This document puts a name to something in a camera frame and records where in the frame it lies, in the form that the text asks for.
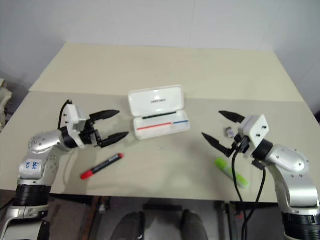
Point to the white plastic pencil case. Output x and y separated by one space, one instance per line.
155 102

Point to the brown table leg frame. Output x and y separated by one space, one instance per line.
100 212

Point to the red and blue pencil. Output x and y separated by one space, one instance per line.
155 126

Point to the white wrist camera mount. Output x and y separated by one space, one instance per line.
256 130
73 120

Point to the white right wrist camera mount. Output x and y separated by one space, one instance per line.
256 130

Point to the red and black marker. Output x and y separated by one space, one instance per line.
101 166

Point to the metal table leg frame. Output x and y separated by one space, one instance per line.
228 220

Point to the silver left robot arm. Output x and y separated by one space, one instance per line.
41 142

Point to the thin black pen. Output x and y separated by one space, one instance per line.
157 115

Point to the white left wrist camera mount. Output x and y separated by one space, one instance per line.
73 120

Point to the black crossbar under table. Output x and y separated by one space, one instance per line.
162 207

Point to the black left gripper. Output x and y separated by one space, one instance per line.
88 132

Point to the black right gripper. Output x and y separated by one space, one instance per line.
241 145

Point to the dark rounded shape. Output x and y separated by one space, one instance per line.
131 225
193 225

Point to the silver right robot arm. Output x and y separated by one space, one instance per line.
292 162

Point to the dark slanted bar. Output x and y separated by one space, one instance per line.
315 107

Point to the green highlighter pen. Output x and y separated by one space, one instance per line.
225 167

